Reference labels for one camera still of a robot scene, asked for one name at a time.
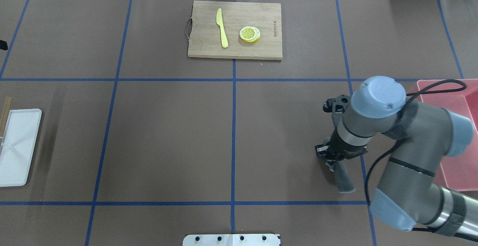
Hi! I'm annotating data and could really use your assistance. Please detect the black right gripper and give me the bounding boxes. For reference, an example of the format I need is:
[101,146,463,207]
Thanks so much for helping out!
[315,130,368,162]

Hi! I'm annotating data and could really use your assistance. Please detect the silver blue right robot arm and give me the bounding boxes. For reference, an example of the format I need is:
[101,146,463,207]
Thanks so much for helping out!
[315,76,477,243]

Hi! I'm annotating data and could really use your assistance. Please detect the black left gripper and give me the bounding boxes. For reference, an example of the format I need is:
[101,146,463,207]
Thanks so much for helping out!
[0,40,9,51]

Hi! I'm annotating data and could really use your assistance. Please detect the bamboo cutting board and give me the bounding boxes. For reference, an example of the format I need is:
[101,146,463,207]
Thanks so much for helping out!
[187,0,283,61]

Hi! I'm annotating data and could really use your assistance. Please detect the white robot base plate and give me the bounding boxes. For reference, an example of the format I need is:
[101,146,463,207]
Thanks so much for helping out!
[182,233,281,246]

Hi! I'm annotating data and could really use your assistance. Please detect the yellow plastic knife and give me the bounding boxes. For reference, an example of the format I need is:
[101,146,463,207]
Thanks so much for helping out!
[215,8,229,49]

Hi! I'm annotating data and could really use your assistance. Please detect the yellow lemon slices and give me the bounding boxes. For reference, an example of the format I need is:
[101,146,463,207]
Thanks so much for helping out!
[239,26,261,43]

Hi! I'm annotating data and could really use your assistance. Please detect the wooden rack rod near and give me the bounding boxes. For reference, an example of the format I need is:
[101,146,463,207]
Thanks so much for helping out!
[0,96,13,137]

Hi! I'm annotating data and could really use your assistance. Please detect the grey and pink cloth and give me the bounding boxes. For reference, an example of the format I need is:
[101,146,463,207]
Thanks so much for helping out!
[326,160,356,193]

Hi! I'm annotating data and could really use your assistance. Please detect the pink plastic bin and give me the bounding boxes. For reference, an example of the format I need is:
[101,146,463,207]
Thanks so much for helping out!
[417,79,478,192]

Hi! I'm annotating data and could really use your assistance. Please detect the white rectangular tray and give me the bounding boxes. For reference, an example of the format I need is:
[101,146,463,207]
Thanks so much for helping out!
[0,109,42,187]

